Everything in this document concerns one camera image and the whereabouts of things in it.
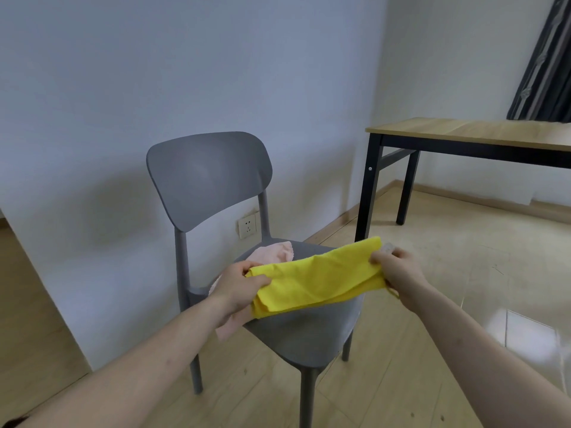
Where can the dark striped curtain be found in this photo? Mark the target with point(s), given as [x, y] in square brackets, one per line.
[542, 62]

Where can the person's left hand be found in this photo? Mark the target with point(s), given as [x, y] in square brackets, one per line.
[236, 285]

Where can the person's right hand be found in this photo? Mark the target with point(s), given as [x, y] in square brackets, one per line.
[399, 274]

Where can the wooden table with black legs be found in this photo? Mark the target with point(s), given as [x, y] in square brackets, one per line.
[446, 142]

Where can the pink cloth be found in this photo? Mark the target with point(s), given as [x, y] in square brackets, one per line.
[267, 258]

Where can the white wall socket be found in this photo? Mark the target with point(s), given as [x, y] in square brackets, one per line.
[247, 226]

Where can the white tag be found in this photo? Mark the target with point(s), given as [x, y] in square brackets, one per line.
[387, 247]

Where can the person's left thumb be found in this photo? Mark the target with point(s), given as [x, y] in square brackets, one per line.
[252, 266]

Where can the person's left forearm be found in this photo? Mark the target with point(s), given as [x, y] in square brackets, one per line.
[120, 369]

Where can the person's right forearm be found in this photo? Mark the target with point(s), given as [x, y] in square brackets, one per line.
[481, 352]

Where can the person's right fingers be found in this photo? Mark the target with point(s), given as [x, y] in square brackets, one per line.
[378, 258]

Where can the grey plastic chair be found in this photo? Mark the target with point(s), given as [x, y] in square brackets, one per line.
[250, 245]

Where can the yellow cloth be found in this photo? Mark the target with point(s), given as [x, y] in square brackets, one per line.
[319, 278]

